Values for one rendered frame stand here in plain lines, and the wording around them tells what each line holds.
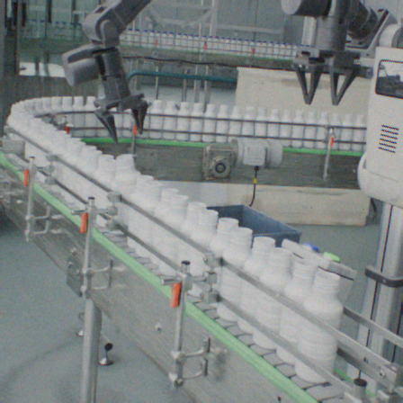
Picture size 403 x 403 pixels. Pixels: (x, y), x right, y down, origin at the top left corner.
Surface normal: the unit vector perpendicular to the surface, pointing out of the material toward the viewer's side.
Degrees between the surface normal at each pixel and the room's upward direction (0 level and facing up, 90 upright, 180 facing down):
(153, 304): 90
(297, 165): 90
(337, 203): 90
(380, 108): 90
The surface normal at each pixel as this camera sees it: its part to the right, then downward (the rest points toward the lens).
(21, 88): 0.51, 0.26
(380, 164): -0.86, 0.04
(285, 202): 0.23, 0.25
